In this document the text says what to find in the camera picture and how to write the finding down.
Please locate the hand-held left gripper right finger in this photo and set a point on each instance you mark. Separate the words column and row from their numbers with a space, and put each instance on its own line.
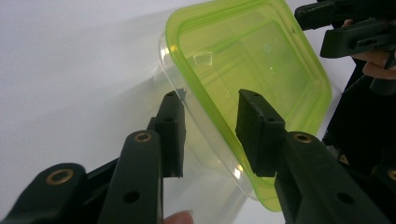
column 295, row 174

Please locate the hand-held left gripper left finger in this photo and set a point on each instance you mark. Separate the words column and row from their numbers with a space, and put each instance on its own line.
column 140, row 174

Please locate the clear container with green lid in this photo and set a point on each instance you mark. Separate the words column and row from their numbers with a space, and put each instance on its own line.
column 249, row 56

